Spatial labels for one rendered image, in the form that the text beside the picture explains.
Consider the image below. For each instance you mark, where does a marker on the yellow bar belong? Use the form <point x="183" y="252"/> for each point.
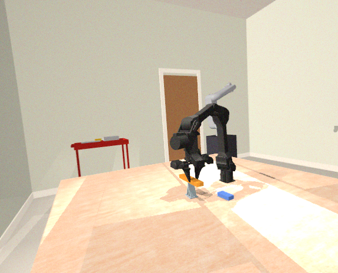
<point x="193" y="181"/>

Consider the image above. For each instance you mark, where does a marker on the blue rectangular bar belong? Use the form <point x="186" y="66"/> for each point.
<point x="225" y="195"/>

